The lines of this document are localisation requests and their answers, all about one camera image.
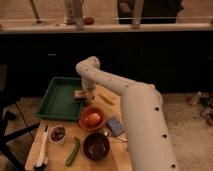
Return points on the yellow banana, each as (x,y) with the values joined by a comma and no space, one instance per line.
(106,98)

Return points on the green cucumber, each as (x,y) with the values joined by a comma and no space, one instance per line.
(74,152)

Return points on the tan block eraser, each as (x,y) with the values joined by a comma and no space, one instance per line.
(80,94)

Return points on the red round object on ledge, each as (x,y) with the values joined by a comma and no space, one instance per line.
(88,20)

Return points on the orange bowl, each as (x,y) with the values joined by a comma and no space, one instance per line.
(86,112)

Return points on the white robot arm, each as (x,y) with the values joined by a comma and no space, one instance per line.
(148,140)

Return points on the dark brown bowl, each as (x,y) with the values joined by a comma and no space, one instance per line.
(96,146)

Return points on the white dish brush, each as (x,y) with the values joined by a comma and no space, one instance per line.
(42,160)

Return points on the small white cup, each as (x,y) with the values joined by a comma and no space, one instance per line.
(57,135)

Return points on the green plastic tray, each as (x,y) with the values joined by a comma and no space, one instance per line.
(59,102)

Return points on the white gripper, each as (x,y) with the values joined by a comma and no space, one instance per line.
(88,85)

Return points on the orange egg-shaped ball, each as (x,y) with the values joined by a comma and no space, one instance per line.
(93,119)

